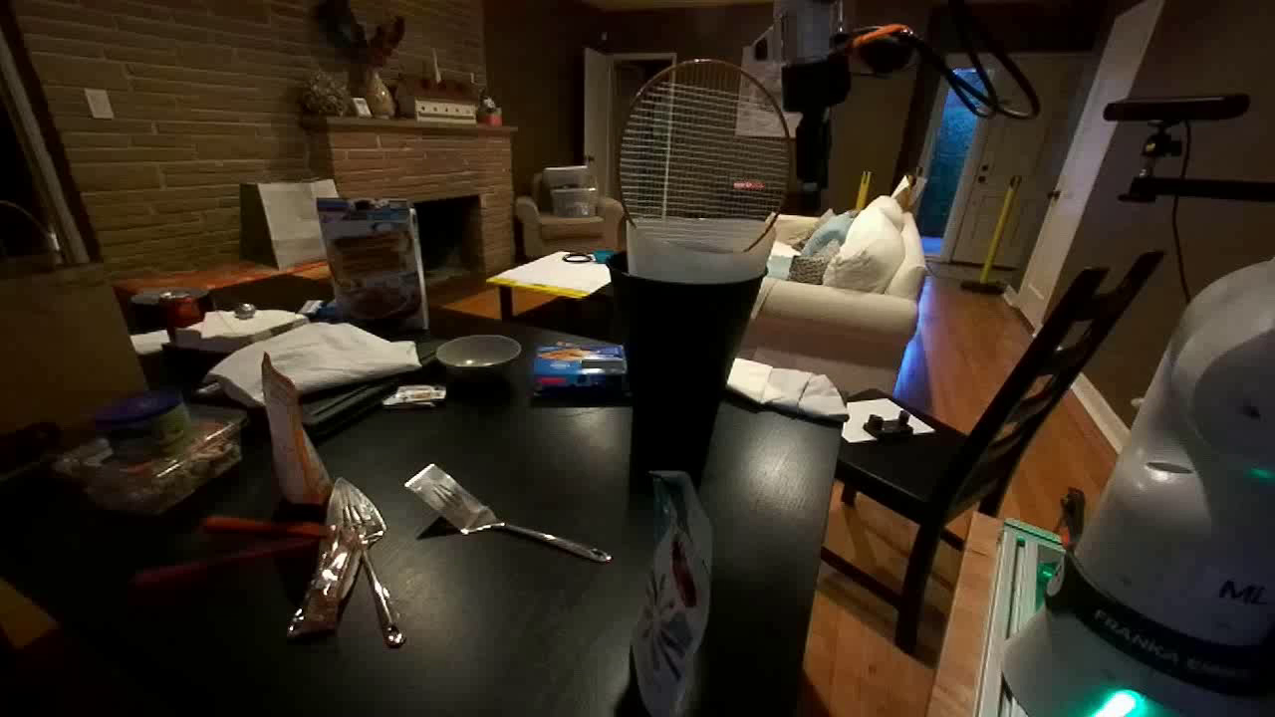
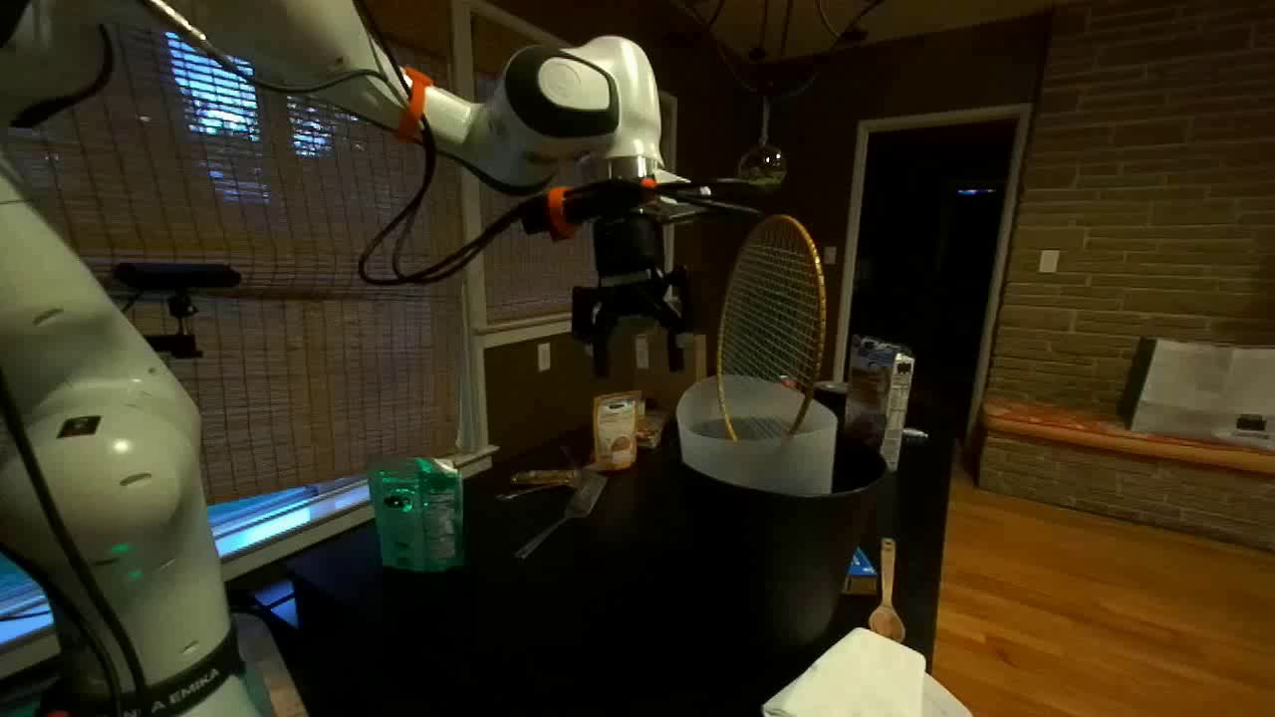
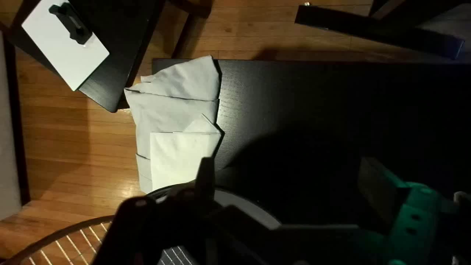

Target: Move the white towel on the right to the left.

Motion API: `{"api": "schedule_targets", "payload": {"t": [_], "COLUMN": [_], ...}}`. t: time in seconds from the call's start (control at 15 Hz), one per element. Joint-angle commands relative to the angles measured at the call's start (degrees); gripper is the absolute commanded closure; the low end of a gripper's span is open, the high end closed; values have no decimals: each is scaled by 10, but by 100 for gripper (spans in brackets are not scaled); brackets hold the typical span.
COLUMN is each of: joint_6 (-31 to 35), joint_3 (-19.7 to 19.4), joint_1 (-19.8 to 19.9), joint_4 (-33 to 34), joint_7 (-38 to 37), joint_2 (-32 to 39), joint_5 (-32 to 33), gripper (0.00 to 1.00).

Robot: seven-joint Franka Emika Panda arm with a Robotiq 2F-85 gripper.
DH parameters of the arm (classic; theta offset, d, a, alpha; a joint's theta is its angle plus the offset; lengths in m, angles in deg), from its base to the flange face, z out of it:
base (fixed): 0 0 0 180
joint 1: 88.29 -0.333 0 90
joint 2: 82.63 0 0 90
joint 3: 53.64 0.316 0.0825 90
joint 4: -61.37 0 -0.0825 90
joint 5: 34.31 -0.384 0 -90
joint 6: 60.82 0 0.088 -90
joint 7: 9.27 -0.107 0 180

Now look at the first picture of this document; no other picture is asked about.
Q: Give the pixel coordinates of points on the metal spatula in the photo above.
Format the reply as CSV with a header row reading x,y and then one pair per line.
x,y
460,503

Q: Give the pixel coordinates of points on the clear plastic food container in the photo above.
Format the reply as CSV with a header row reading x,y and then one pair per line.
x,y
155,452

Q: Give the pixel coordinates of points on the vase with dried plant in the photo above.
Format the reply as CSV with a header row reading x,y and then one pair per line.
x,y
363,60

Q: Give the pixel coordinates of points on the silver metal tongs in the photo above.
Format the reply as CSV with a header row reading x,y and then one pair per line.
x,y
346,542

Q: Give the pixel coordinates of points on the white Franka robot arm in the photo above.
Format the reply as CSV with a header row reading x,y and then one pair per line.
x,y
1176,532

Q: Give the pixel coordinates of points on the small yellow side table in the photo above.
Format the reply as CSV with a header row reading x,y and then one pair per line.
x,y
553,278

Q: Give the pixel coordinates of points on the green and white box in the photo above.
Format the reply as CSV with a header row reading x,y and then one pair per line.
x,y
1018,598

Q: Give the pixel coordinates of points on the black wooden chair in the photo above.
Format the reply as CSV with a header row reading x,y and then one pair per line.
x,y
958,464

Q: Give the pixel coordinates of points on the clear plastic bag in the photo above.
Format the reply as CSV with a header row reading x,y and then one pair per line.
x,y
674,598

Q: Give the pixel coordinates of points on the white light switch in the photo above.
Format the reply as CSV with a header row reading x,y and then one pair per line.
x,y
97,106

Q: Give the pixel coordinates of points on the crumpled white paper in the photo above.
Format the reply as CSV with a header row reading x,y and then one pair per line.
x,y
416,396

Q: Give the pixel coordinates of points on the yellow stick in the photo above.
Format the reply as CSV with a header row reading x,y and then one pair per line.
x,y
999,234

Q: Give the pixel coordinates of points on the white papers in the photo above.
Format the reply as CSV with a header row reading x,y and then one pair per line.
x,y
241,323

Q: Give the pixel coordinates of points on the large white cloth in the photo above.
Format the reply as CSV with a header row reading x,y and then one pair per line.
x,y
321,355

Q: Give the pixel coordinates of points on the brick fireplace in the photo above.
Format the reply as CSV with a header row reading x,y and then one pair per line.
x,y
425,173

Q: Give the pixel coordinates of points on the blue packet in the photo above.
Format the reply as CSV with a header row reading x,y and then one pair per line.
x,y
578,361

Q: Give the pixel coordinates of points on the white rag with dark spots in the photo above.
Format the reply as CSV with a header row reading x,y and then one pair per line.
x,y
878,426

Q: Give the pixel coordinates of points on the white board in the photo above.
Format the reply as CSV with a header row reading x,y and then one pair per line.
x,y
294,221

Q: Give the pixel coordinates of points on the tall dark glass cup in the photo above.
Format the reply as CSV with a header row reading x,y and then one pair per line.
x,y
682,361

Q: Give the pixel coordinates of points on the beige armchair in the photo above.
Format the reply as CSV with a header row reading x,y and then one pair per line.
x,y
569,221

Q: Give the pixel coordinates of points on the white sofa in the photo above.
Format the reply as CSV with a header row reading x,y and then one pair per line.
x,y
837,323

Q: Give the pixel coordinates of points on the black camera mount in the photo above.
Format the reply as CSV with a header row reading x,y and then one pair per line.
x,y
1176,114

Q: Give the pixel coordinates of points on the brown paper cone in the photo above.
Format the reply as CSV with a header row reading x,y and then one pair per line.
x,y
294,446

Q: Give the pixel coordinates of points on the white pillow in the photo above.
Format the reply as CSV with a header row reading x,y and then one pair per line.
x,y
865,248

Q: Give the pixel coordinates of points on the grey bowl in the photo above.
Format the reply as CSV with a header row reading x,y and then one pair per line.
x,y
479,351

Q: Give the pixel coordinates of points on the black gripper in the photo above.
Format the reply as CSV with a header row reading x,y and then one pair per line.
x,y
815,87

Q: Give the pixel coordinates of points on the small white towel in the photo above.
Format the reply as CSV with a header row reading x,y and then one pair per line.
x,y
785,390

